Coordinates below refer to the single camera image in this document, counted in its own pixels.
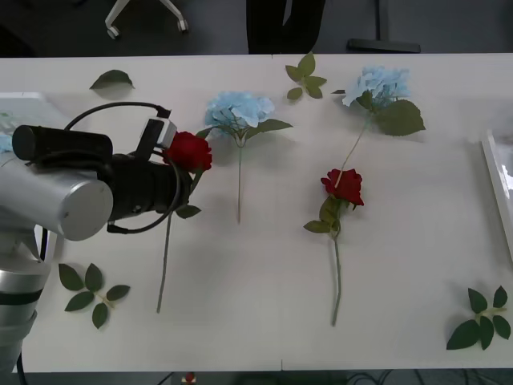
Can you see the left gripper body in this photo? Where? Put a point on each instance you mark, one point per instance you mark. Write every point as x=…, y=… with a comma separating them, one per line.
x=176, y=192

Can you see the red rose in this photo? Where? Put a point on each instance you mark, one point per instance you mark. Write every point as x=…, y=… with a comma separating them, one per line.
x=188, y=150
x=346, y=188

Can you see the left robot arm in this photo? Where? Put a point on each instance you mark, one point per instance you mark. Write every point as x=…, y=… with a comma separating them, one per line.
x=72, y=200

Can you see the dark green leaf twig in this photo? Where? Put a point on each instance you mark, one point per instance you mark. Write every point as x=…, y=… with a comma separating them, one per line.
x=93, y=277

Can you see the single green leaf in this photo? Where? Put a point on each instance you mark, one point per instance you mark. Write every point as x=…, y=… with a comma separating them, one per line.
x=112, y=79

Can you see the light green leaf twig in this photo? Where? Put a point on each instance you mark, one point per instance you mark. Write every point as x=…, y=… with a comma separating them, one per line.
x=306, y=66

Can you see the red round button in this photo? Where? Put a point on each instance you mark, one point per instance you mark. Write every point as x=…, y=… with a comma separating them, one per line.
x=188, y=378

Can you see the white chair base with casters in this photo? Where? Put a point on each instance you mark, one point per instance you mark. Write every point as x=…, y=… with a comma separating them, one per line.
x=113, y=16

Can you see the person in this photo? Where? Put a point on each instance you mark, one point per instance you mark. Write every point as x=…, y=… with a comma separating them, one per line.
x=280, y=24

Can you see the black stand with flat base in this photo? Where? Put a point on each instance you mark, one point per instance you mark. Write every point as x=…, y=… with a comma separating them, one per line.
x=382, y=45

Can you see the green leaf twig, pale stalk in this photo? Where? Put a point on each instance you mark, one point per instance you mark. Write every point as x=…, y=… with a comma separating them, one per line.
x=465, y=335

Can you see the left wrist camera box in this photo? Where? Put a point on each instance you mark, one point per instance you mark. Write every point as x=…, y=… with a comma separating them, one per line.
x=166, y=132

